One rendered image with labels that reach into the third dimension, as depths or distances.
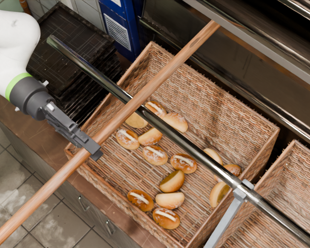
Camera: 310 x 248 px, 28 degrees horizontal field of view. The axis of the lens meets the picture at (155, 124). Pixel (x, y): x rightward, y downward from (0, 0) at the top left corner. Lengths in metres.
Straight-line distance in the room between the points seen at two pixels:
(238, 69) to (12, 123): 0.94
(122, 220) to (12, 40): 0.81
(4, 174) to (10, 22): 1.44
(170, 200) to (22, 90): 0.69
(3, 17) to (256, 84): 0.77
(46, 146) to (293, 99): 0.95
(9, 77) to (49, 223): 1.26
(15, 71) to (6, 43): 0.09
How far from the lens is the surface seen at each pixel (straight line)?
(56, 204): 2.86
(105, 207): 2.18
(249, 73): 1.90
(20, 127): 2.39
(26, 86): 1.67
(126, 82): 2.17
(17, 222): 1.54
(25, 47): 1.68
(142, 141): 2.20
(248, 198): 1.53
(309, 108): 1.83
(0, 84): 1.71
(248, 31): 1.45
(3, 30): 1.64
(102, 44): 2.18
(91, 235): 2.78
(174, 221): 2.08
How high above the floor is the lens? 2.60
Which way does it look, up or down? 62 degrees down
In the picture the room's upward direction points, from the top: 11 degrees counter-clockwise
